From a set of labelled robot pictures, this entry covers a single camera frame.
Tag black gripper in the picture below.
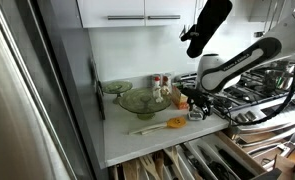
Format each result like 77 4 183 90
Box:
179 87 216 121

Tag white digital kitchen timer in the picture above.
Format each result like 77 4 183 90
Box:
187 109 205 122

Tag wooden drawer grey front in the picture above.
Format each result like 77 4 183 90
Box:
108 130 283 180

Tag lower wooden drawer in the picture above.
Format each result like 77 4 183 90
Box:
271 153 295 180

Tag orange cardboard box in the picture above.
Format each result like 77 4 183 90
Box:
170 83 190 111

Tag white cutlery organizer tray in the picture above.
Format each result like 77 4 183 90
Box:
160 133 260 180

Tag beige figurine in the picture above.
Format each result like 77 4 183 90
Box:
161 84 172 97

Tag white label can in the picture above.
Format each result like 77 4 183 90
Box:
162 73 173 88

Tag red label can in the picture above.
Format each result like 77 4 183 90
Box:
151 73 162 88

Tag stainless gas stove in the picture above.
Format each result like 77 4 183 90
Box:
173 59 295 141

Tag large green glass bowl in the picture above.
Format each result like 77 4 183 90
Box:
118 87 173 121

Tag brown wooden spoon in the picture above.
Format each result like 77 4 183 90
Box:
152 150 167 180

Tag black sheathed knife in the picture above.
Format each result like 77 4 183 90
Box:
216 146 256 180

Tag wooden fork spatula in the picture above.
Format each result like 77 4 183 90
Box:
138 153 162 180

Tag metal pot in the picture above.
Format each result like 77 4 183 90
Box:
262 59 295 96

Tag small glass bowl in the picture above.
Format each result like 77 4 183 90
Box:
101 80 134 105

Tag black oven mitt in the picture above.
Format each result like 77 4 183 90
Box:
180 0 234 59

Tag flat wooden spatula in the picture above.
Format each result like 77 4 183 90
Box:
121 159 142 180

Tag hanging metal ladle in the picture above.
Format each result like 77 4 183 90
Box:
253 0 286 38

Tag magnetic knife strip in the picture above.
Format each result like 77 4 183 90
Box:
89 58 107 121

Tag white upper cabinet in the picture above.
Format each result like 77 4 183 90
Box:
76 0 202 29

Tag stainless steel fridge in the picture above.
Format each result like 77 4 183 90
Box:
0 0 110 180

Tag black handled knife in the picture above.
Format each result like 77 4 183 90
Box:
181 143 206 180

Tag wooden utensil handles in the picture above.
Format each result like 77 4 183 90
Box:
162 145 188 180

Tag black handled kitchen scissors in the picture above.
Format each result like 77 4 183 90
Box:
197 144 240 180

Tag steel oven door handle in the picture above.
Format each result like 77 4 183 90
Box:
235 118 295 148

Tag dark steel handle bar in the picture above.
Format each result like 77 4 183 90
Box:
246 141 293 161

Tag steel cabinet handle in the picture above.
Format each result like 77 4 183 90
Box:
106 14 145 21
147 14 182 20

